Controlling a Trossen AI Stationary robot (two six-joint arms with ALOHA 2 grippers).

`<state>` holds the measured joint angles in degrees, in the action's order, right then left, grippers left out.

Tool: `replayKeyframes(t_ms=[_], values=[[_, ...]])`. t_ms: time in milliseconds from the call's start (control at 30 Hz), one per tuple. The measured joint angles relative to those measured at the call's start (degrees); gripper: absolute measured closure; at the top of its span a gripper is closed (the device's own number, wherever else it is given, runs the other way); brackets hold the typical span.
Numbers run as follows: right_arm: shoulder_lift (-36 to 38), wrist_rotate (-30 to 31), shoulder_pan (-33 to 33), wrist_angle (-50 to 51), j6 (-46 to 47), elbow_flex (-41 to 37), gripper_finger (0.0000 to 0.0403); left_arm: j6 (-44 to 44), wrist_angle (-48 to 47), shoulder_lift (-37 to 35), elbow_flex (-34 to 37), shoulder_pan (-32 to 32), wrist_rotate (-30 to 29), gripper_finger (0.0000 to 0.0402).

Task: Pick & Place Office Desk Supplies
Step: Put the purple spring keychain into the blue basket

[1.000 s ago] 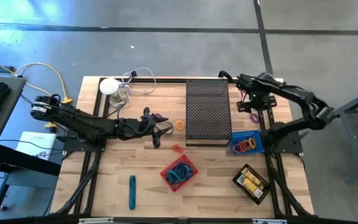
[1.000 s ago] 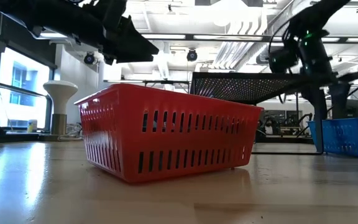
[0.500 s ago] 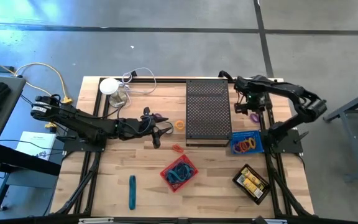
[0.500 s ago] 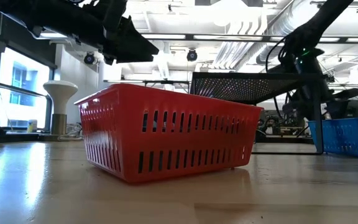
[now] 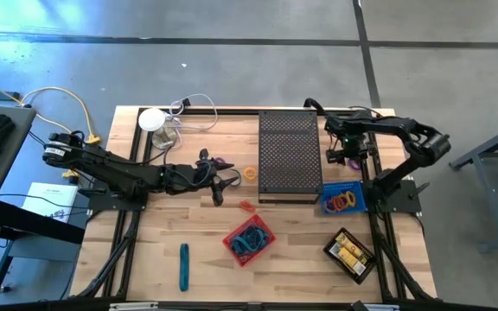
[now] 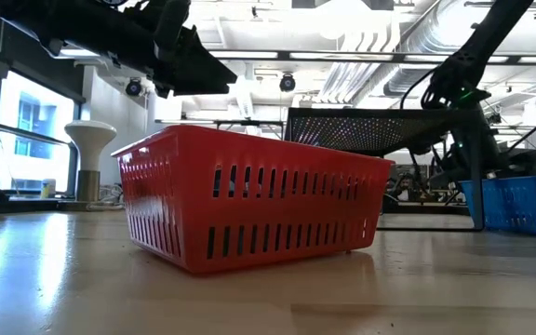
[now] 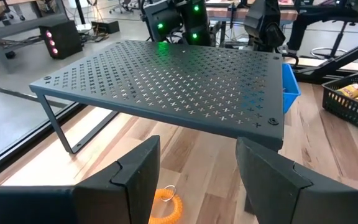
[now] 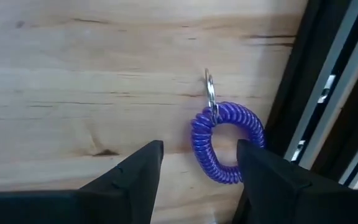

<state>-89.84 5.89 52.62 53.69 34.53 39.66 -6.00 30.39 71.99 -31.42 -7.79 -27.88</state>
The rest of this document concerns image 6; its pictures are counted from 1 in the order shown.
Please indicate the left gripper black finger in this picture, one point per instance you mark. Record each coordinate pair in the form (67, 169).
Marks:
(203, 74)

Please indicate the red plastic basket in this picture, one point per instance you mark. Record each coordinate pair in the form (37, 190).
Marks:
(249, 218)

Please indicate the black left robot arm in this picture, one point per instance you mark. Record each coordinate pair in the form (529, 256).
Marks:
(86, 32)

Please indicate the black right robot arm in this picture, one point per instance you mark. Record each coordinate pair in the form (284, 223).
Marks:
(486, 37)

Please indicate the white mushroom table lamp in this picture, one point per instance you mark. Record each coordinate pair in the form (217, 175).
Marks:
(90, 139)

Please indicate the large window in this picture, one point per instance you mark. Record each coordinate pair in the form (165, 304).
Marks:
(40, 153)

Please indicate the black perforated metal shelf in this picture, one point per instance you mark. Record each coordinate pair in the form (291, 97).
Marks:
(365, 130)

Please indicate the person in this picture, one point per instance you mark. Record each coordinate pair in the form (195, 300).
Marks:
(405, 191)

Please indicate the dark computer monitor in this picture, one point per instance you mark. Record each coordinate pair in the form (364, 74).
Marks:
(528, 163)

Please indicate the blue plastic basket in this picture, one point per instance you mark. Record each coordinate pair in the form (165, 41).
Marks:
(524, 205)

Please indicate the black ceiling camera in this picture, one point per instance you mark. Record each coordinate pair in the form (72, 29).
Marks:
(287, 83)
(134, 87)

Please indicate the long ceiling light rail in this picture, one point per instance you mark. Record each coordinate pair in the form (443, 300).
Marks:
(319, 56)

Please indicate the silver ventilation duct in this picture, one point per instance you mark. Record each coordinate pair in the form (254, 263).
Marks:
(389, 42)

